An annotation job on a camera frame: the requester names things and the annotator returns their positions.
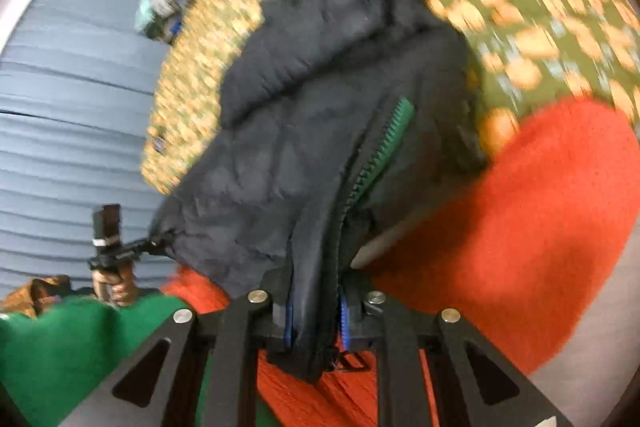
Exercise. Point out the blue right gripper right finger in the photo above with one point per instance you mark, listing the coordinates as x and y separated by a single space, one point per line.
345 323

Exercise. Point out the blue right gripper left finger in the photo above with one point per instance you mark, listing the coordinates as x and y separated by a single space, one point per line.
288 327

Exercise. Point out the black puffer jacket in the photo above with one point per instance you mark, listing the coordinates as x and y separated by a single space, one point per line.
338 119

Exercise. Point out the pile of folded clothes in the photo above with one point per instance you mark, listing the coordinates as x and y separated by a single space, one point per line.
160 19

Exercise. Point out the person left hand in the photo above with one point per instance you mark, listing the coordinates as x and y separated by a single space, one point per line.
116 287

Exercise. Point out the green garment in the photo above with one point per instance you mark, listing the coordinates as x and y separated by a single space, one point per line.
158 363

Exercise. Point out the grey blue curtain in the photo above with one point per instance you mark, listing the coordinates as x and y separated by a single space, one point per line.
77 86

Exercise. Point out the green orange floral duvet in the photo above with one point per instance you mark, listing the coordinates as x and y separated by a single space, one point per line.
525 55

